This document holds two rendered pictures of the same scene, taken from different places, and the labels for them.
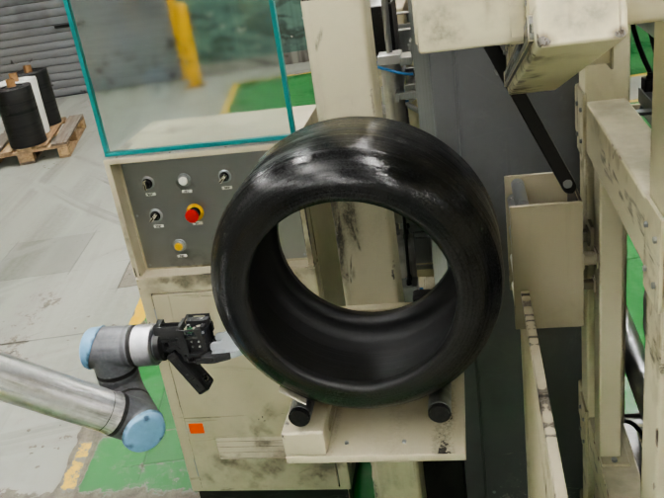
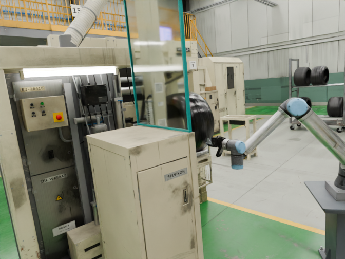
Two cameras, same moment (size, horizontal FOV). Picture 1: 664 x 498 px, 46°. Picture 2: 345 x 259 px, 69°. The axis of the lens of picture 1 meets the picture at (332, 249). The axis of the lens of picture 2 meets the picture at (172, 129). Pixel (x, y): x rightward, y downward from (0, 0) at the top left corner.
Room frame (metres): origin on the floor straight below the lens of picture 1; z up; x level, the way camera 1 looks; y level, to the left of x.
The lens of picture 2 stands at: (3.17, 1.39, 1.53)
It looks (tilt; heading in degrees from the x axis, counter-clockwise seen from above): 10 degrees down; 222
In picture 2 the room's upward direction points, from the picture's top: 5 degrees counter-clockwise
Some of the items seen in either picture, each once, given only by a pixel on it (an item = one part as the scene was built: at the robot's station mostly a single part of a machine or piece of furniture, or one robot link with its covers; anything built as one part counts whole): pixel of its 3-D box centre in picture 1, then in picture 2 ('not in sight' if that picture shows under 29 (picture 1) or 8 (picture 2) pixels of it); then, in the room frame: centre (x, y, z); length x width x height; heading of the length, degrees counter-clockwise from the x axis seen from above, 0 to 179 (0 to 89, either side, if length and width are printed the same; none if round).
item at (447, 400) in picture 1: (440, 365); not in sight; (1.40, -0.19, 0.90); 0.35 x 0.05 x 0.05; 168
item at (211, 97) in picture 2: not in sight; (203, 113); (-2.79, -2.72, 0.62); 0.91 x 0.58 x 1.25; 178
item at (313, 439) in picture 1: (317, 392); (193, 162); (1.46, 0.08, 0.84); 0.36 x 0.09 x 0.06; 168
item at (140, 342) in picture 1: (149, 344); (227, 144); (1.46, 0.42, 1.02); 0.10 x 0.05 x 0.09; 168
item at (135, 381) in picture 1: (124, 392); (237, 160); (1.47, 0.50, 0.91); 0.12 x 0.09 x 0.12; 25
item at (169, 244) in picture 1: (253, 317); (149, 234); (2.24, 0.29, 0.63); 0.56 x 0.41 x 1.27; 78
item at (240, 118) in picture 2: not in sight; (238, 136); (-1.34, -0.90, 0.40); 0.60 x 0.35 x 0.80; 88
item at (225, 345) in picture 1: (231, 343); not in sight; (1.41, 0.24, 1.03); 0.09 x 0.03 x 0.06; 78
